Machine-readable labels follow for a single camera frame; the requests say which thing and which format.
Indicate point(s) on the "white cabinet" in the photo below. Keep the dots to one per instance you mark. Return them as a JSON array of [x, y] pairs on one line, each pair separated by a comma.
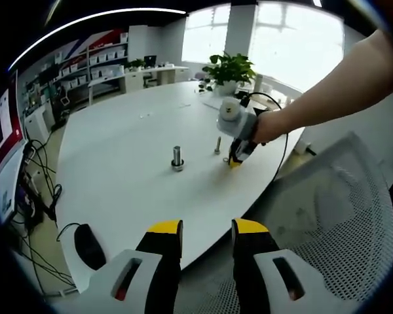
[[36, 123]]

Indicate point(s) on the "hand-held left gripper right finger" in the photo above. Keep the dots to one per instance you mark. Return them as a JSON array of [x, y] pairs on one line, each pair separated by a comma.
[[265, 268]]

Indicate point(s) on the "person's right hand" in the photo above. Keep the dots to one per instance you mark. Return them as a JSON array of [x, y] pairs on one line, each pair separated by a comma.
[[272, 127]]

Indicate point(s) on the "black computer mouse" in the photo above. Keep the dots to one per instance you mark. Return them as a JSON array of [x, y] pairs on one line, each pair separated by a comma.
[[88, 245]]

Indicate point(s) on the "storage shelf with white bins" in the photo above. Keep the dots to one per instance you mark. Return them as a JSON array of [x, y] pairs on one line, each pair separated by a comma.
[[95, 59]]

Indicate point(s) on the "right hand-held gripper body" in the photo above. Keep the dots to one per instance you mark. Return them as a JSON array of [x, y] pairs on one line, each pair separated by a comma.
[[235, 121]]

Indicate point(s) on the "computer monitor with red screen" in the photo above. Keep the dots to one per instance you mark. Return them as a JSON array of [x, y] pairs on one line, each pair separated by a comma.
[[8, 131]]

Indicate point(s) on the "potted green plant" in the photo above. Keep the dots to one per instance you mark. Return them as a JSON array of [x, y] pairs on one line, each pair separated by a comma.
[[231, 70]]

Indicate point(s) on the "small black monitor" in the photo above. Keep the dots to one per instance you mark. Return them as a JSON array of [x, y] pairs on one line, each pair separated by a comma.
[[150, 61]]

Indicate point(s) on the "row of white desks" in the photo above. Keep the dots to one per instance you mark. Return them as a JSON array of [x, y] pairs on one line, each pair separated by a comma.
[[141, 74]]

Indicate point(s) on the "small threaded stud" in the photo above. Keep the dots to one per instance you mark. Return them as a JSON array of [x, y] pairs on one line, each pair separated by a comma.
[[218, 144]]

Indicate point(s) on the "large threaded stud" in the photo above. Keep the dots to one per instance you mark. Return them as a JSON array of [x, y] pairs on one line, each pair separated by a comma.
[[177, 155]]

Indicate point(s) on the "grey mesh office chair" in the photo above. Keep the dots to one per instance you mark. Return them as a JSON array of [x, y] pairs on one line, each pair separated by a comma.
[[340, 212]]

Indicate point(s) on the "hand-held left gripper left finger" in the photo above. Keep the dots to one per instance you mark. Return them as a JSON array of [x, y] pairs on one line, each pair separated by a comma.
[[150, 268]]

